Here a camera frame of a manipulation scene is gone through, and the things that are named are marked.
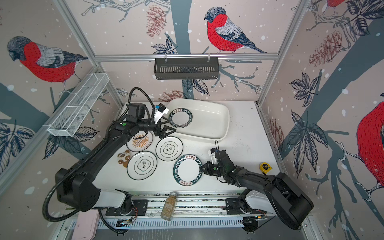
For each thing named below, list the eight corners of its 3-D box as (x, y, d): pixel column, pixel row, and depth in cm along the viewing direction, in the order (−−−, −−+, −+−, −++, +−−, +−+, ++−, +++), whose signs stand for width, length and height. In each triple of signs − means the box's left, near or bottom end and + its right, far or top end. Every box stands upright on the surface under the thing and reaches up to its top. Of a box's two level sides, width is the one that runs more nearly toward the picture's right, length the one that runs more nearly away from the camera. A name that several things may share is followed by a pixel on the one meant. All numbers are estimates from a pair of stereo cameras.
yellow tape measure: (261, 173, 87) (263, 171, 85) (258, 163, 90) (260, 162, 88) (271, 173, 87) (273, 171, 85) (268, 164, 90) (270, 162, 88)
